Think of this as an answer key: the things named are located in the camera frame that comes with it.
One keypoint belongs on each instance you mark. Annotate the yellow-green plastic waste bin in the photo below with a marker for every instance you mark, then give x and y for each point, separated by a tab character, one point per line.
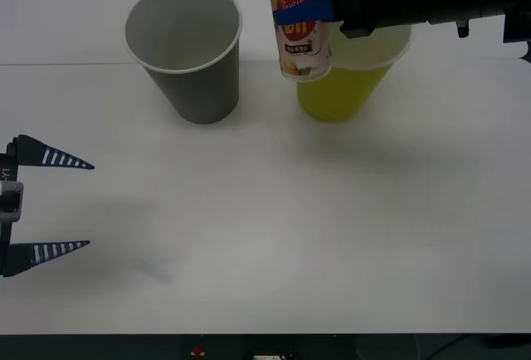
332	98

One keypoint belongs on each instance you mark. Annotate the red round button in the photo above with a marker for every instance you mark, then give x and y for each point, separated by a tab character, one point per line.
197	351

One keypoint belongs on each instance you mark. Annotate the clear bottle with red cap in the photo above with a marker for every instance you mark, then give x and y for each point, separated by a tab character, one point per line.
296	45

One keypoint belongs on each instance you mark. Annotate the grey plastic waste bin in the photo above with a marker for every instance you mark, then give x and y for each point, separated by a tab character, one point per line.
195	90

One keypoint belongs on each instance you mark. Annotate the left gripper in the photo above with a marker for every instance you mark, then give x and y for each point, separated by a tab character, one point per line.
7	167

